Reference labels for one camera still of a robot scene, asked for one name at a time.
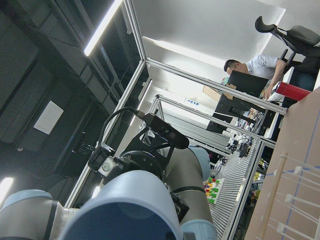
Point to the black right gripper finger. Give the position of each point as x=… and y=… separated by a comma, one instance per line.
x=189, y=236

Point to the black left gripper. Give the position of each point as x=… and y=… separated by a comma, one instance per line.
x=147, y=151

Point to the light blue plastic cup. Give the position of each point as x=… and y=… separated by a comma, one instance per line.
x=135, y=205

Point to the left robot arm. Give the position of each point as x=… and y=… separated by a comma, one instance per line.
x=35, y=215

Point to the black computer monitor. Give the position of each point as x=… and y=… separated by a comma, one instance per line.
x=247, y=83

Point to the red cylinder bottle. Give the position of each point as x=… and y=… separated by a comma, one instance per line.
x=291, y=91

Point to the man in light shirt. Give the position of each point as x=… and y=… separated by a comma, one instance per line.
x=264, y=66

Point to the black office chair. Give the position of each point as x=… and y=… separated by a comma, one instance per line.
x=304, y=43

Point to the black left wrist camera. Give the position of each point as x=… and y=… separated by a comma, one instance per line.
x=166, y=130

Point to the white wire cup holder rack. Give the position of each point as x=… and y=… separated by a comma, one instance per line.
x=292, y=170

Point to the aluminium cage frame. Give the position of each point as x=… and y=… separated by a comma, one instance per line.
x=192, y=36

